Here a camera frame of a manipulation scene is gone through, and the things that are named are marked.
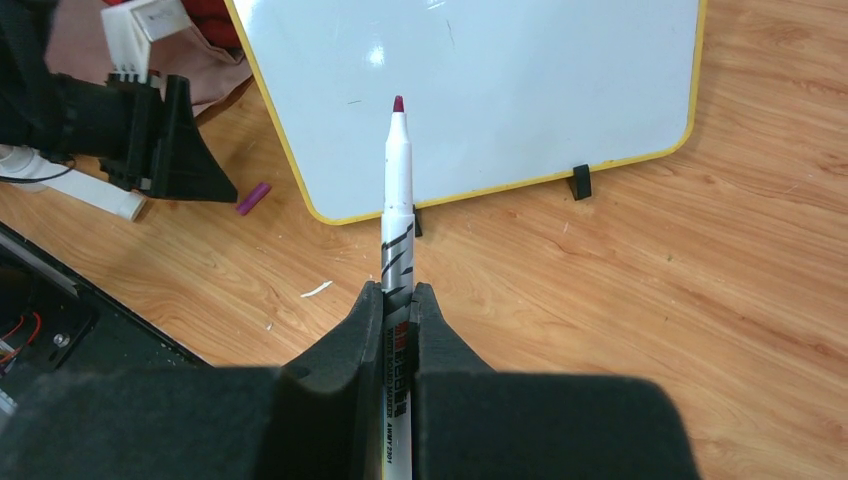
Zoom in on white rack base foot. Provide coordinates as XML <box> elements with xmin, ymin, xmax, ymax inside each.
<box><xmin>1</xmin><ymin>145</ymin><xmax>146</xmax><ymax>221</ymax></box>

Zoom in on white paper scrap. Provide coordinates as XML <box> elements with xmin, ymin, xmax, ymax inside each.
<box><xmin>300</xmin><ymin>280</ymin><xmax>334</xmax><ymax>298</ymax></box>

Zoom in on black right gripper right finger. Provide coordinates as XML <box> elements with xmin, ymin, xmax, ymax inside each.
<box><xmin>413</xmin><ymin>283</ymin><xmax>699</xmax><ymax>479</ymax></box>

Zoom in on purple marker cap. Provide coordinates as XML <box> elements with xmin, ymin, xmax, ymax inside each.
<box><xmin>236</xmin><ymin>182</ymin><xmax>272</xmax><ymax>216</ymax></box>

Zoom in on red t-shirt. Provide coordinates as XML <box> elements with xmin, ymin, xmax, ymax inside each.
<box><xmin>100</xmin><ymin>0</ymin><xmax>242</xmax><ymax>50</ymax></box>

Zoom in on black whiteboard foot clip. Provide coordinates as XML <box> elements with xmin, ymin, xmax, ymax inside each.
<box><xmin>412</xmin><ymin>206</ymin><xmax>423</xmax><ymax>238</ymax></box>
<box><xmin>569</xmin><ymin>164</ymin><xmax>592</xmax><ymax>201</ymax></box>

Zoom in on white purple whiteboard marker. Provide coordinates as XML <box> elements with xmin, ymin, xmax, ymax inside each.
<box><xmin>381</xmin><ymin>95</ymin><xmax>415</xmax><ymax>479</ymax></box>

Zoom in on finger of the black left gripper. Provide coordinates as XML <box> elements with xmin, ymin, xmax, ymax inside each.
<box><xmin>148</xmin><ymin>75</ymin><xmax>238</xmax><ymax>204</ymax></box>

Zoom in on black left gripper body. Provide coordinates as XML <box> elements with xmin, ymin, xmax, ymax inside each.
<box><xmin>1</xmin><ymin>1</ymin><xmax>166</xmax><ymax>193</ymax></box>

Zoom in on yellow-framed whiteboard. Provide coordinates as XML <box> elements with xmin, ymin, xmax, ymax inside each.
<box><xmin>227</xmin><ymin>1</ymin><xmax>707</xmax><ymax>225</ymax></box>

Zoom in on pink shorts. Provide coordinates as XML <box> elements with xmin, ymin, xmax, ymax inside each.
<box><xmin>46</xmin><ymin>1</ymin><xmax>252</xmax><ymax>113</ymax></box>

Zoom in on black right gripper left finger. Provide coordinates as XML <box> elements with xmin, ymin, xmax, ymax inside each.
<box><xmin>1</xmin><ymin>281</ymin><xmax>383</xmax><ymax>479</ymax></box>

